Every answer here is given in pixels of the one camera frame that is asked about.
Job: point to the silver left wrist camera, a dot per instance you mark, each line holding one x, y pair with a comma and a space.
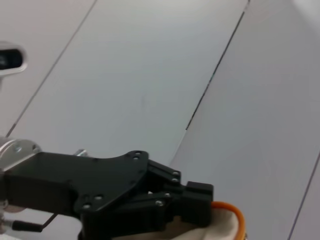
11, 58

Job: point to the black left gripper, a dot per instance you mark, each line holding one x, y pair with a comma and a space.
62, 182

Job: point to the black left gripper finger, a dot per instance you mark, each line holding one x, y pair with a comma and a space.
197, 188
150, 210

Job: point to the beige food bag yellow zipper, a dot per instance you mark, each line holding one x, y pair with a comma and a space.
222, 225

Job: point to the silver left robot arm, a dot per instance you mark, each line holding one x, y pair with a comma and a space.
15, 153

